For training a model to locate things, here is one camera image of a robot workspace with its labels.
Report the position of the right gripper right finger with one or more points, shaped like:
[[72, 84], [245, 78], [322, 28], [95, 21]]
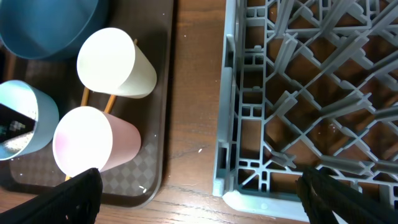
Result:
[[323, 198]]

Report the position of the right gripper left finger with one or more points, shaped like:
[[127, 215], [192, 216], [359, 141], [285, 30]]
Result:
[[77, 200]]

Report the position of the white cup pink inside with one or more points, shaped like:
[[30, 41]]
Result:
[[89, 138]]

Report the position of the light blue small bowl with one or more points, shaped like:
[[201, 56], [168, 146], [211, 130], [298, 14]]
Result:
[[28, 119]]

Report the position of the white cup green inside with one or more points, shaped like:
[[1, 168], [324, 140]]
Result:
[[110, 62]]

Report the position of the dark blue round plate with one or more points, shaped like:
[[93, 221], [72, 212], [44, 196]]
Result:
[[50, 29]]

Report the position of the grey plastic dishwasher rack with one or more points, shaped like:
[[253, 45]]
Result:
[[306, 84]]

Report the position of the brown plastic serving tray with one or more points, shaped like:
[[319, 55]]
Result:
[[132, 184]]

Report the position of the right wooden chopstick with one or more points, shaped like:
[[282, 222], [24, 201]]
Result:
[[110, 104]]

